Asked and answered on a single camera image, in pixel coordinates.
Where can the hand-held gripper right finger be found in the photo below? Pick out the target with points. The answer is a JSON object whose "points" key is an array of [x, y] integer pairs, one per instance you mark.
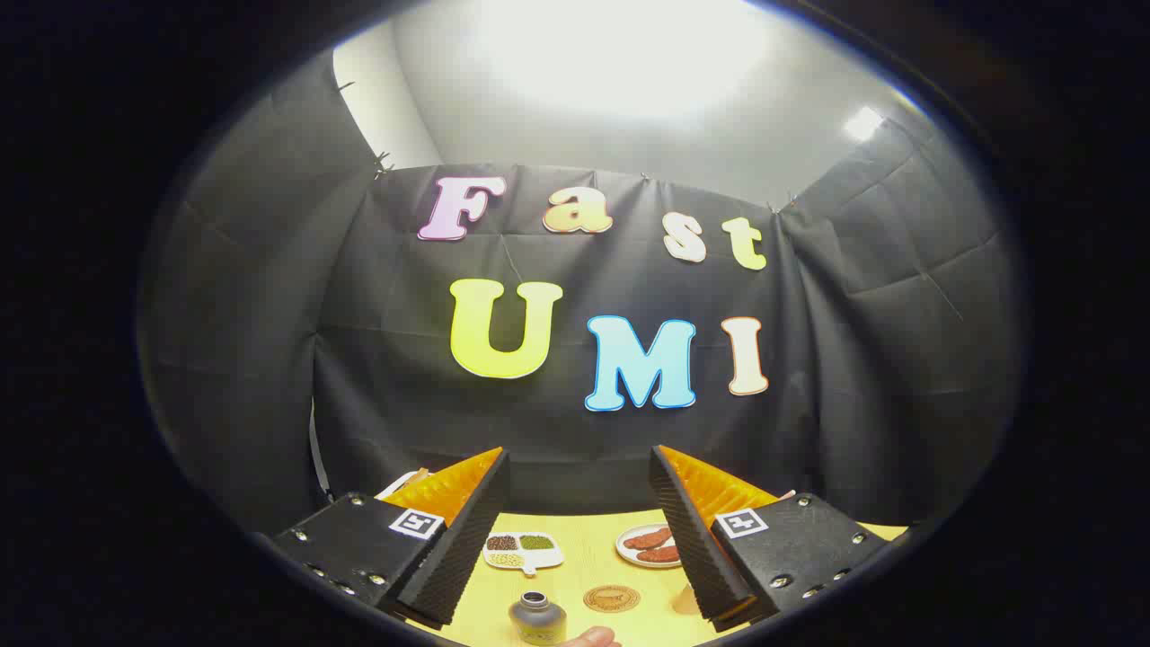
{"points": [[692, 548]]}

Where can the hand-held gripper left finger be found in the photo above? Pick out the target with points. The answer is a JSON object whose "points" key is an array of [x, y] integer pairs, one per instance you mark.
{"points": [[467, 548]]}

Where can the round wooden coaster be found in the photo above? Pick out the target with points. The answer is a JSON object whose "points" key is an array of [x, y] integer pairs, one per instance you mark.
{"points": [[611, 598]]}

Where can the silver bottle green label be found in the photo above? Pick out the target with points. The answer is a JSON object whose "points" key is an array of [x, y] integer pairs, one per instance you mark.
{"points": [[537, 622]]}

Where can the red meat strip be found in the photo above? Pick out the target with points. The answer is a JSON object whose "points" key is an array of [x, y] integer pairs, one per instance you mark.
{"points": [[660, 554], [649, 539]]}

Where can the white divided bean dish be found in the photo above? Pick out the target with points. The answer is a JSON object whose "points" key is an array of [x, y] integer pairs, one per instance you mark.
{"points": [[521, 550]]}

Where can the white oval plate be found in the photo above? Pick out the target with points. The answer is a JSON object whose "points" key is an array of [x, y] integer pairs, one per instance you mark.
{"points": [[629, 550]]}

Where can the white toaster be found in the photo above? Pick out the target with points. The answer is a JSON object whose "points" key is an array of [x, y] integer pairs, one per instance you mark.
{"points": [[400, 483]]}

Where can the wooden table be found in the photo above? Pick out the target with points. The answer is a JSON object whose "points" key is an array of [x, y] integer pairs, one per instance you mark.
{"points": [[584, 562]]}

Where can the black backdrop cloth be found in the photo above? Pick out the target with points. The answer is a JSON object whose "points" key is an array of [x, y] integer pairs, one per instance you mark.
{"points": [[359, 359]]}

